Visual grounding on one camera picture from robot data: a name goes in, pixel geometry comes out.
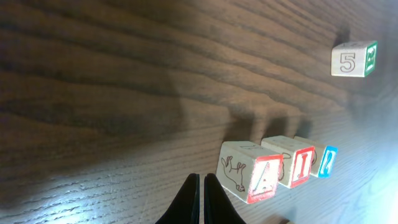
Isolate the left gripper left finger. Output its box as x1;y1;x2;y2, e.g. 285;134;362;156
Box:
155;173;200;224

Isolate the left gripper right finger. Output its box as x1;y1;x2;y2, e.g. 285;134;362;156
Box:
204;173;246;224

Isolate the letter A red block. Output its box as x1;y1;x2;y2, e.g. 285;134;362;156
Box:
216;141;283;204

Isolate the letter I red block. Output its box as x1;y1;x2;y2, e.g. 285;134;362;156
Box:
261;135;315;189

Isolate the blue number 2 block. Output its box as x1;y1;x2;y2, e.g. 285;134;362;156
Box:
294;136;338;179

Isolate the yellow top block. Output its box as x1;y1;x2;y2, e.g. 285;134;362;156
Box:
263;215;295;224

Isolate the green letter R block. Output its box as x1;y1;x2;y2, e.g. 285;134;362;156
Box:
331;40;378;78

